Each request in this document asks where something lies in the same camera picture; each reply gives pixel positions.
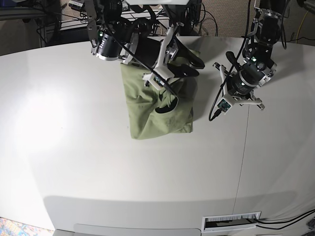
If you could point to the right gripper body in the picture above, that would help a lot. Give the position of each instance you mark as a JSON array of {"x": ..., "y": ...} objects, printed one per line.
[{"x": 148, "y": 49}]

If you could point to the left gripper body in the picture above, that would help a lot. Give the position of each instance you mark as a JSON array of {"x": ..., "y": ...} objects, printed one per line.
[{"x": 241, "y": 84}]

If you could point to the green T-shirt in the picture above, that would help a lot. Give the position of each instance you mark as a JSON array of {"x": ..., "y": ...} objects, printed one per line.
[{"x": 154, "y": 113}]

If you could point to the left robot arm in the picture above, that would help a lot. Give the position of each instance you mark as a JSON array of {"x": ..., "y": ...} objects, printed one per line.
[{"x": 258, "y": 67}]

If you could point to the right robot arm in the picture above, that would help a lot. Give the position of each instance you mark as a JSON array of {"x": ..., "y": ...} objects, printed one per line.
[{"x": 114, "y": 37}]

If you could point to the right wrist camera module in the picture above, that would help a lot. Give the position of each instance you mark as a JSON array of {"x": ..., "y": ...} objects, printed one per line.
[{"x": 155, "y": 81}]

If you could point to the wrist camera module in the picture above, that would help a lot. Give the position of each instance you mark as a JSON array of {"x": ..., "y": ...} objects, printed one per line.
[
  {"x": 225, "y": 103},
  {"x": 155, "y": 81}
]

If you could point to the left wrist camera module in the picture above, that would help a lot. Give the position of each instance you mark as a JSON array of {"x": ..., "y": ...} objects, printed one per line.
[{"x": 225, "y": 103}]

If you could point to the white overhead mount plate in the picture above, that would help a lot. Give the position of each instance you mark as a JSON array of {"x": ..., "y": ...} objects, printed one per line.
[{"x": 158, "y": 2}]

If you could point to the table cable grommet slot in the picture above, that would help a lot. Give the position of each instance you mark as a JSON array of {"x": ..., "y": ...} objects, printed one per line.
[{"x": 232, "y": 222}]

